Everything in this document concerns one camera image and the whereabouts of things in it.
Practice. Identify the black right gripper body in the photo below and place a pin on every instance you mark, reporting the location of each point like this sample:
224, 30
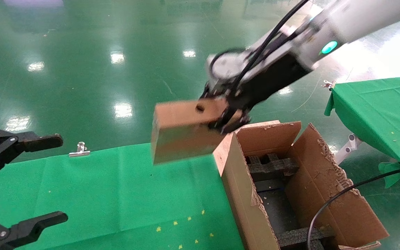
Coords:
269, 81

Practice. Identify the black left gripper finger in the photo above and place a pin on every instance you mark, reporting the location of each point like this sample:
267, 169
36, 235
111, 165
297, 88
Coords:
40, 141
30, 229

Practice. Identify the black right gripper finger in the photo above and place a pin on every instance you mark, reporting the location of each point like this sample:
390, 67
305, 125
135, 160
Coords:
222, 123
215, 93

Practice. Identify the small cardboard box with hole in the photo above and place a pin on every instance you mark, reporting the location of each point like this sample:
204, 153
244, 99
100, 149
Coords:
182, 139

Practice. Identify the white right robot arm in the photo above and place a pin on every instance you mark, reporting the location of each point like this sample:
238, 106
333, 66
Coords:
359, 21

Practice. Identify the large open cardboard carton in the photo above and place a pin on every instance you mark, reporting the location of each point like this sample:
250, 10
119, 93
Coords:
241, 194

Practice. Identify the silver binder clip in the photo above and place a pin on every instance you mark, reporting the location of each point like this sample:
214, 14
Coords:
79, 149
328, 84

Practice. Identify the dark grey foam insert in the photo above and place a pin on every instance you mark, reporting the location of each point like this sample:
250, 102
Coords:
273, 168
297, 238

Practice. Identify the wide green tablecloth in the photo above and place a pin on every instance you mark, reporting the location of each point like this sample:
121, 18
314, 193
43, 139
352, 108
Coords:
116, 194

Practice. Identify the narrow green tablecloth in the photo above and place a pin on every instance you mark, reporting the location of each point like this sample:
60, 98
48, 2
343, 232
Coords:
377, 107

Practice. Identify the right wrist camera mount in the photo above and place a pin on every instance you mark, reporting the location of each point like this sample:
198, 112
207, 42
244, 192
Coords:
226, 67

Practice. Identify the white metal table frame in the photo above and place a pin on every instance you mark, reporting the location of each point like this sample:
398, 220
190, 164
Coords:
349, 147

